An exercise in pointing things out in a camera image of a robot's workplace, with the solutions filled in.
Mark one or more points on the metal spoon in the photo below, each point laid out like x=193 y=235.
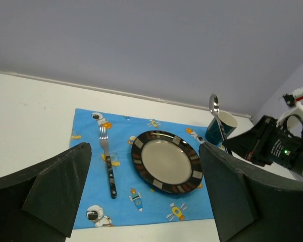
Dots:
x=222 y=124

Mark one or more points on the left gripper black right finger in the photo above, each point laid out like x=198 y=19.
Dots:
x=249 y=203

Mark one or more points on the black rimmed dinner plate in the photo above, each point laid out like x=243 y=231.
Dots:
x=167 y=162

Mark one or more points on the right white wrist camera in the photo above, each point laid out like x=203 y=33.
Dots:
x=294 y=105

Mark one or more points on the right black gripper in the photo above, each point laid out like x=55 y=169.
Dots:
x=268 y=142

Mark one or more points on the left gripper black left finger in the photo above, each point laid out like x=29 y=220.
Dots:
x=40 y=202

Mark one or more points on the blue space-print cloth napkin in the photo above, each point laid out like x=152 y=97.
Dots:
x=137 y=202

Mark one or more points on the metal fork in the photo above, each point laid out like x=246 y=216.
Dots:
x=104 y=143

